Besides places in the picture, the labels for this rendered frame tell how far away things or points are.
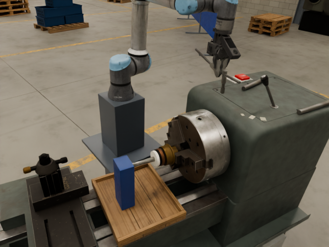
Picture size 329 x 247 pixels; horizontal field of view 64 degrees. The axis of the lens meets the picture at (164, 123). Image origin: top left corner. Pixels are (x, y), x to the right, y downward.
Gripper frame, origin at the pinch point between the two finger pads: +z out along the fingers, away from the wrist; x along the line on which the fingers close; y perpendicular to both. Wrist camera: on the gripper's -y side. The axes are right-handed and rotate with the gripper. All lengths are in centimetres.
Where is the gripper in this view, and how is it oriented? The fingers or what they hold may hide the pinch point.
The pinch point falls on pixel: (219, 75)
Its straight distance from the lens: 126.6
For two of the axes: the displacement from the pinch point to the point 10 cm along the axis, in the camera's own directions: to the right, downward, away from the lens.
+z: -0.5, 8.4, 5.3
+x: -8.8, 2.2, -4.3
